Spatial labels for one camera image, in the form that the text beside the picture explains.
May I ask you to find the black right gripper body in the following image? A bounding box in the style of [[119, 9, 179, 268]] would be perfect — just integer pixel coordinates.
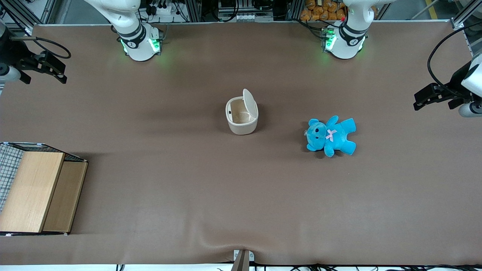
[[0, 35, 43, 73]]

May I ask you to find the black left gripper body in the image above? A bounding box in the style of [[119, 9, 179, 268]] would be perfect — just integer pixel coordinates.
[[437, 60, 476, 110]]

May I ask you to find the cream trash can lid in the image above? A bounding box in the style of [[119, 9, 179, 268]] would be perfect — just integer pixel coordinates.
[[243, 88, 259, 123]]

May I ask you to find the cream plastic trash can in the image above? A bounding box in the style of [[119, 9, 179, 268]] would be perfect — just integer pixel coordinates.
[[226, 96, 259, 135]]

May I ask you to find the blue teddy bear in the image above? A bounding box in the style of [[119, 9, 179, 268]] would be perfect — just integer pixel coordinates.
[[305, 116, 357, 158]]

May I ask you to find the white power strip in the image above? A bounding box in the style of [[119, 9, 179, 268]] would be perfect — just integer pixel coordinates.
[[148, 3, 178, 16]]

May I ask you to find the orange plush toy pile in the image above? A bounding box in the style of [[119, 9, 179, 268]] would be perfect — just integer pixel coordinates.
[[300, 0, 347, 21]]

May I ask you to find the brown table cover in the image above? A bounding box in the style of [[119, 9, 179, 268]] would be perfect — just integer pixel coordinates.
[[0, 21, 482, 266]]

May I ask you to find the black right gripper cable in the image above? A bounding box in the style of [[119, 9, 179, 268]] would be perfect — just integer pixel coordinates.
[[13, 36, 72, 60]]

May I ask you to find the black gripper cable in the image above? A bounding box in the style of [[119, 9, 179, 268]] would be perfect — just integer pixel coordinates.
[[13, 36, 72, 60], [427, 23, 482, 95]]

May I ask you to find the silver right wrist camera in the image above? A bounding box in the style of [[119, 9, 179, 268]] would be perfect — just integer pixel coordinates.
[[0, 63, 22, 84]]

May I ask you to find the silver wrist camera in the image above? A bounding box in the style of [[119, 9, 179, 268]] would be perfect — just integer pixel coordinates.
[[0, 63, 22, 84], [458, 101, 482, 118]]

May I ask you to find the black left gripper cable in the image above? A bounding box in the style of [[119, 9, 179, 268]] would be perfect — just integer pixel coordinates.
[[427, 23, 482, 95]]

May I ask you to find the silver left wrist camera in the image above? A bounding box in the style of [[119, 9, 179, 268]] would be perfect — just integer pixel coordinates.
[[458, 101, 482, 118]]

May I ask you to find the aluminium frame post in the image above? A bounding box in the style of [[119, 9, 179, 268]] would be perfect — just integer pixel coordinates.
[[0, 0, 58, 35], [450, 0, 482, 30]]

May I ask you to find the wire mesh panel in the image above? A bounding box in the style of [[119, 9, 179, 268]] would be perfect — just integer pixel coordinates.
[[0, 143, 24, 213]]

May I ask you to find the wooden shelf with wire rack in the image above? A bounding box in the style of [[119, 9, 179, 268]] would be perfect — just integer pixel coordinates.
[[0, 142, 89, 236]]

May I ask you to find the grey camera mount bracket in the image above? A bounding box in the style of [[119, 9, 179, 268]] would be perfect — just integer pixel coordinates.
[[230, 249, 255, 271]]

